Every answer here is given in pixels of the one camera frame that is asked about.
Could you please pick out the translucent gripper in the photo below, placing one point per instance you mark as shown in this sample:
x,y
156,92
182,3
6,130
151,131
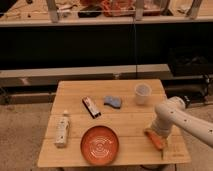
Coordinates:
x,y
163,133

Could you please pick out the orange pepper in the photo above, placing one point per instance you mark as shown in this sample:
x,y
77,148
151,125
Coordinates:
x,y
156,140

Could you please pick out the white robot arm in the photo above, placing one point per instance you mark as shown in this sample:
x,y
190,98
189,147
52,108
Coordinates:
x,y
171,112

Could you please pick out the white ceramic cup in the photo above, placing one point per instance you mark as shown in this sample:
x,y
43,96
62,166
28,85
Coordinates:
x,y
142,93

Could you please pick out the blue sponge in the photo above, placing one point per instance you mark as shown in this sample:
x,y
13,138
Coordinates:
x,y
114,102

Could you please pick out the orange ribbed bowl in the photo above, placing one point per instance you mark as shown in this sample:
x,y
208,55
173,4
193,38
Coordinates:
x,y
99,145

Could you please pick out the wooden folding table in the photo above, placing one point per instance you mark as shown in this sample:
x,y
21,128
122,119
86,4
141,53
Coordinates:
x,y
128,123

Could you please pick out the white plastic bottle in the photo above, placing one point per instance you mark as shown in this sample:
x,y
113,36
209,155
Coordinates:
x,y
62,130

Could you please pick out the long metal bench rail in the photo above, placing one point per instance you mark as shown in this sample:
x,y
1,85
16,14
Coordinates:
x,y
51,76

